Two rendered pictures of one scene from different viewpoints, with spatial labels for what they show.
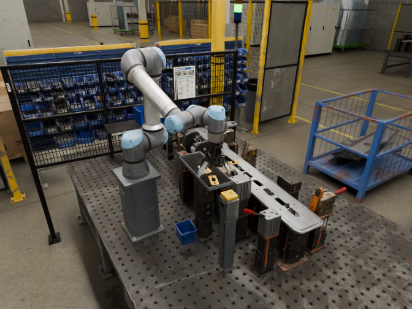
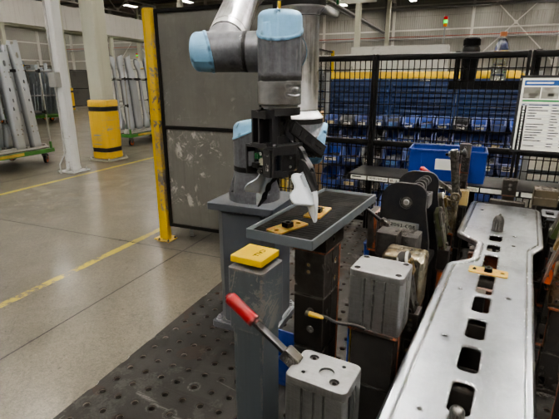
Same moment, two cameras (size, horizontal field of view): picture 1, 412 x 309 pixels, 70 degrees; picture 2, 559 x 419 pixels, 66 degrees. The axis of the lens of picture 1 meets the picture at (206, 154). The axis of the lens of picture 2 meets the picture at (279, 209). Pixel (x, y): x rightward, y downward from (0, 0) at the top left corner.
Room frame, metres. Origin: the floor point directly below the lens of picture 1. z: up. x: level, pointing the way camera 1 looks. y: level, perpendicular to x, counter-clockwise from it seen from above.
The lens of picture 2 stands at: (0.78, -0.68, 1.43)
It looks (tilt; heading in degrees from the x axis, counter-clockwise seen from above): 17 degrees down; 57
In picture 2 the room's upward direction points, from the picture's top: straight up
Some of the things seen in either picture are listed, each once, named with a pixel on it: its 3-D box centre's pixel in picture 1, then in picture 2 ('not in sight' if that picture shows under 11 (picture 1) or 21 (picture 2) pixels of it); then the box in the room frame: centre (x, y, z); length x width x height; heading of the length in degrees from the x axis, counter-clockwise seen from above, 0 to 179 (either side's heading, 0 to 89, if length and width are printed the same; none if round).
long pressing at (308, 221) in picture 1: (235, 164); (490, 278); (1.69, -0.20, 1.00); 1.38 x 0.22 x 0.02; 27
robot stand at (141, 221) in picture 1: (139, 202); (255, 259); (1.40, 0.39, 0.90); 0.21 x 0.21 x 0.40; 34
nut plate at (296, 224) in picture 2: (213, 179); (287, 224); (1.23, -0.04, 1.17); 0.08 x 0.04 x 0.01; 11
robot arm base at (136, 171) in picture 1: (135, 164); (254, 180); (1.40, 0.39, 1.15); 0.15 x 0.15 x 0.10
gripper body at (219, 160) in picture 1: (216, 152); (276, 142); (1.20, -0.05, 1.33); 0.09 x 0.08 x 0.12; 11
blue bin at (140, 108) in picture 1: (154, 113); (446, 162); (2.39, 0.45, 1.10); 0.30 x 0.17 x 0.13; 124
